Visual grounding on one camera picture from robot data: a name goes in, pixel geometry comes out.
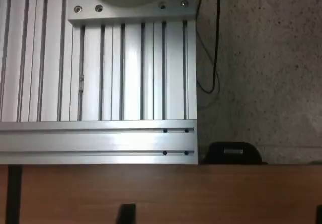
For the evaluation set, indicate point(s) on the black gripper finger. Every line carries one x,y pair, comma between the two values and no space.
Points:
319,216
126,215

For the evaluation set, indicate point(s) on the black floor device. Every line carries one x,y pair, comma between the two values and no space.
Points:
219,156

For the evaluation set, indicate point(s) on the aluminium extrusion robot stand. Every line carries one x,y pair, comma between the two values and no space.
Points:
125,83

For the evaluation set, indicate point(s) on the grey robot mounting plate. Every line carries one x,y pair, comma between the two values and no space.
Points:
130,13

